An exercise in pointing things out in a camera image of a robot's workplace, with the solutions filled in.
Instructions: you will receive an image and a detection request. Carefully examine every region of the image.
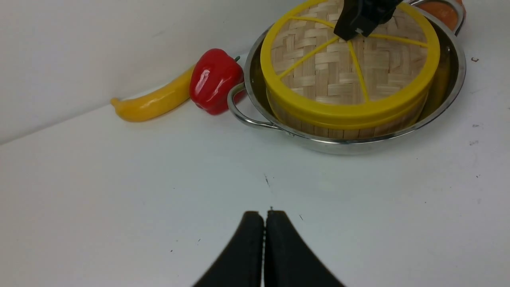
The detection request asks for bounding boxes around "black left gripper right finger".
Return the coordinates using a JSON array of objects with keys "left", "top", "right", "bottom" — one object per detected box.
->
[{"left": 264, "top": 210, "right": 344, "bottom": 287}]

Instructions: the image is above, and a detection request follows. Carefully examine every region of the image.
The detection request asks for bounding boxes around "red toy bell pepper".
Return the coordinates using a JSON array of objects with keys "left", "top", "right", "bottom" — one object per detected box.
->
[{"left": 189, "top": 48, "right": 244, "bottom": 116}]

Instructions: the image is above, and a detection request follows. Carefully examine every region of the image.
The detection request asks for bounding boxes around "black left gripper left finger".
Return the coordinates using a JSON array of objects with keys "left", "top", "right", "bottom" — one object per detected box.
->
[{"left": 194, "top": 211, "right": 265, "bottom": 287}]

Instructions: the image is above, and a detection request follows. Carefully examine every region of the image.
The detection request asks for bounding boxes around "brown toy potato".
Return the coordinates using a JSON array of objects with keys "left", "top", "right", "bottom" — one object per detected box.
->
[{"left": 409, "top": 0, "right": 466, "bottom": 35}]

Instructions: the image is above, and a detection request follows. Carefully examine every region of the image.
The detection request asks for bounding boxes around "yellow-rimmed bamboo steamer basket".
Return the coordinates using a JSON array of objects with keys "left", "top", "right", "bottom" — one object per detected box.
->
[{"left": 267, "top": 85, "right": 430, "bottom": 140}]

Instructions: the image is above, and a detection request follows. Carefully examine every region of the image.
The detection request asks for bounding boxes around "stainless steel two-handled pot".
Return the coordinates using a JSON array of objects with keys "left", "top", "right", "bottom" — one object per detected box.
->
[{"left": 227, "top": 0, "right": 466, "bottom": 155}]

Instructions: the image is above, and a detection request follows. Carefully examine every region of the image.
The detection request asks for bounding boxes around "yellow-rimmed woven bamboo lid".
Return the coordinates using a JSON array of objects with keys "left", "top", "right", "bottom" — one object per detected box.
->
[{"left": 260, "top": 0, "right": 440, "bottom": 108}]

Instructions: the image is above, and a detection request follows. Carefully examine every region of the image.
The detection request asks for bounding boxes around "yellow toy banana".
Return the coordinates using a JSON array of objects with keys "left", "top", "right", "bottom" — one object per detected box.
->
[{"left": 110, "top": 65, "right": 195, "bottom": 122}]

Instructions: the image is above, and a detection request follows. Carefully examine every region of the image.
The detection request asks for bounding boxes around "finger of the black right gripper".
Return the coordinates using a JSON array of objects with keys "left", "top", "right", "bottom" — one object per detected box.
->
[{"left": 333, "top": 0, "right": 402, "bottom": 41}]

